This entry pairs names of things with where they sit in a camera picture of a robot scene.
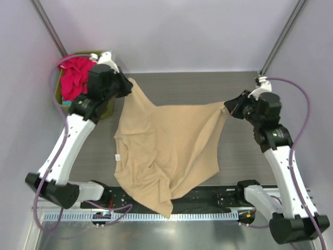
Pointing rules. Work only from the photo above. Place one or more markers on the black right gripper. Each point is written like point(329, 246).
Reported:
point(234, 106)

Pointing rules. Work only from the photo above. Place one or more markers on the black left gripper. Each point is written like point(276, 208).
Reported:
point(127, 85)

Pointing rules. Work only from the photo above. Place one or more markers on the olive green plastic bin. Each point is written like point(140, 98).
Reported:
point(58, 95)

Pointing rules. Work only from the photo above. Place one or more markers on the beige t shirt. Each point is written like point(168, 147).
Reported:
point(163, 152)

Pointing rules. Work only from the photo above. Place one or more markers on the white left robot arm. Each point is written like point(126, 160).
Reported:
point(51, 182)

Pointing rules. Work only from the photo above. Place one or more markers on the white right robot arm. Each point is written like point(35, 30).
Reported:
point(295, 218)

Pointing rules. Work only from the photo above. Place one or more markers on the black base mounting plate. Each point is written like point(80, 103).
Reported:
point(200, 200)

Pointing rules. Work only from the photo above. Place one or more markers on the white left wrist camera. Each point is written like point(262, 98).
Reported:
point(105, 58)

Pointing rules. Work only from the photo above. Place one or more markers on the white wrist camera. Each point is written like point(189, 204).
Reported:
point(263, 85)
point(105, 58)

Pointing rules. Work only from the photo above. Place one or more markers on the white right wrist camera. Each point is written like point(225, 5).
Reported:
point(263, 85)

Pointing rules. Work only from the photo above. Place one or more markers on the white slotted cable duct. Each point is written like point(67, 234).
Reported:
point(103, 216)

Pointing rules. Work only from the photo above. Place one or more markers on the left aluminium corner post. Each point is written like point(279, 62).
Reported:
point(37, 5)

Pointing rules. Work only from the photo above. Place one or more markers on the aluminium corner post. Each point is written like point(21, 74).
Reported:
point(37, 5)
point(291, 21)

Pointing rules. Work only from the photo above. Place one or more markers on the right aluminium corner post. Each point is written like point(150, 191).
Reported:
point(291, 21)

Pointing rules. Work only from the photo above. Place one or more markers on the aluminium frame rail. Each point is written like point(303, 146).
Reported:
point(44, 204)

